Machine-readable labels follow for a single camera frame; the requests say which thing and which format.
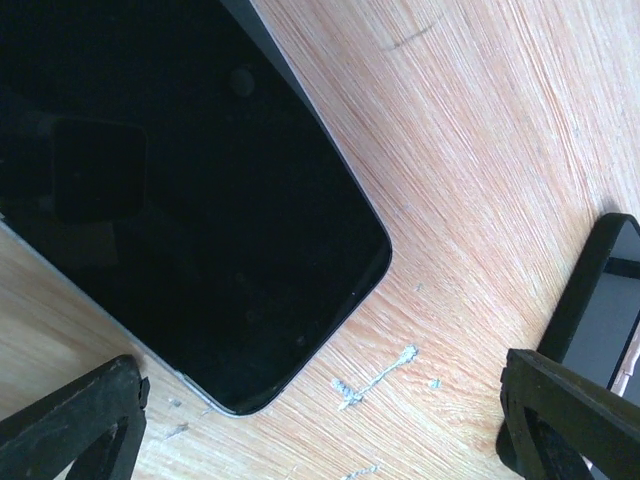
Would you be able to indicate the black phone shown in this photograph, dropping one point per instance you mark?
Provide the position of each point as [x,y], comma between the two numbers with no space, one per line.
[160,156]

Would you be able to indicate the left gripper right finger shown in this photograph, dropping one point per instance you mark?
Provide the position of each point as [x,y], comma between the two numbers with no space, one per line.
[559,421]

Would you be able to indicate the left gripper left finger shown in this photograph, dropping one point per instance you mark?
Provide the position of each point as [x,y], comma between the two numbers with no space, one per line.
[92,427]

